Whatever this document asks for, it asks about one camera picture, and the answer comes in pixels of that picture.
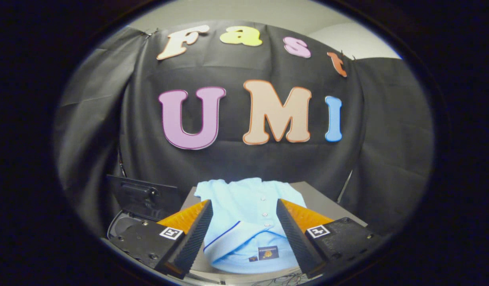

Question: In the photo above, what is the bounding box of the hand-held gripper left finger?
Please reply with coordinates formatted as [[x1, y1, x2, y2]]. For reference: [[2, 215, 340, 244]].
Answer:
[[108, 199, 214, 280]]

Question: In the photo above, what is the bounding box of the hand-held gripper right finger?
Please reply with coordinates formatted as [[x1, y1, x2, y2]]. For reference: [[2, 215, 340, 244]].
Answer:
[[276, 198, 382, 278]]

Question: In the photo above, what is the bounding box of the light blue polo shirt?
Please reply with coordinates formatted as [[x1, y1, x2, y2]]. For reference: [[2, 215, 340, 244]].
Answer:
[[194, 178, 308, 274]]

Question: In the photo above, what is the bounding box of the black light stand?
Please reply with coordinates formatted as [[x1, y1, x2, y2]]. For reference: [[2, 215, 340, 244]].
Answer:
[[337, 170, 354, 204]]

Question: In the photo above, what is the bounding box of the black backdrop cloth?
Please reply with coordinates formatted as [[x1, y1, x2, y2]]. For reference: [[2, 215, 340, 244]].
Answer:
[[56, 20, 433, 239]]

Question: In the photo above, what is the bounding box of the beige cabinet with grey frame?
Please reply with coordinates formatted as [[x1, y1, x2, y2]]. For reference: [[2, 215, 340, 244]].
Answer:
[[180, 181, 368, 284]]

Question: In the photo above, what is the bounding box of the bundle of floor cables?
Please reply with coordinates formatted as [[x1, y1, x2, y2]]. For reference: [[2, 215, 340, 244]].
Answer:
[[250, 271, 310, 286]]

